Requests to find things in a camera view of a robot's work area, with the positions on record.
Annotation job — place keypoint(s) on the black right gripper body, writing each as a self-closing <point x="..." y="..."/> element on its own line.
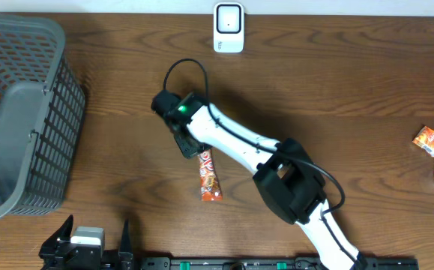
<point x="187" y="144"/>

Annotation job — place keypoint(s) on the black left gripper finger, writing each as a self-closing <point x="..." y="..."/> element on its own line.
<point x="125" y="243"/>
<point x="62" y="233"/>

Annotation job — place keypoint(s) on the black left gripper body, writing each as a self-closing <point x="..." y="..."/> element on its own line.
<point x="47" y="260"/>

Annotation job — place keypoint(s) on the orange chocolate bar wrapper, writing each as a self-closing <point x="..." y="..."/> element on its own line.
<point x="209" y="184"/>

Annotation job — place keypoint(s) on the orange snack box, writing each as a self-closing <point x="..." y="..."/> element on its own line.
<point x="425" y="140"/>

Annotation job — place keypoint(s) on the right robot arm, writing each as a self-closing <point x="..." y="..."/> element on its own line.
<point x="290" y="184"/>

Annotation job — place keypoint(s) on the white barcode scanner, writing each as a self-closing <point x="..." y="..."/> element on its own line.
<point x="228" y="30"/>

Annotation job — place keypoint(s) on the grey plastic basket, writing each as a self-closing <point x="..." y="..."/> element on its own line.
<point x="41" y="114"/>

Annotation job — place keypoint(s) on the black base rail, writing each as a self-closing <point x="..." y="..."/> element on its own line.
<point x="298" y="263"/>

